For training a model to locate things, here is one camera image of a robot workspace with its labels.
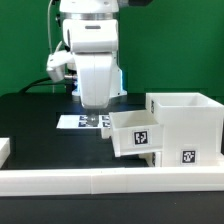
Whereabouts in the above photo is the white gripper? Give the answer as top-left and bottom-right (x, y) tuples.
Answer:
(46, 19), (118, 127)

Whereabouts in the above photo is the white drawer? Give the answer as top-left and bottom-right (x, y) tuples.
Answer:
(139, 152), (162, 167)
(101, 110), (163, 157)

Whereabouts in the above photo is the white drawer cabinet box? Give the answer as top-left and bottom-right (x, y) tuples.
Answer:
(145, 93), (224, 167)

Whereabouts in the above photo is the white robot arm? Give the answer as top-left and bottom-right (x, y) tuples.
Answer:
(46, 0), (153, 127)

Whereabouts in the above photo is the paper sheet with markers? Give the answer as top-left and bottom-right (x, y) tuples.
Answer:
(56, 115), (110, 129)

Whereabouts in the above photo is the black cable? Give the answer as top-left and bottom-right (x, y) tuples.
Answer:
(18, 75), (76, 94)

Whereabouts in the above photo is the white left fence rail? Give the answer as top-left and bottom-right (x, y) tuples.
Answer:
(0, 138), (10, 168)

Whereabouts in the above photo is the white fence rail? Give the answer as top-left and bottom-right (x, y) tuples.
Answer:
(0, 166), (224, 196)
(0, 138), (10, 168)

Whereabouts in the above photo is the white front fence rail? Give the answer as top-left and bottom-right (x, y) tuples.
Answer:
(0, 166), (224, 196)

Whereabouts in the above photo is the white cable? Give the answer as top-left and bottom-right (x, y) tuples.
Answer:
(46, 0), (56, 94)

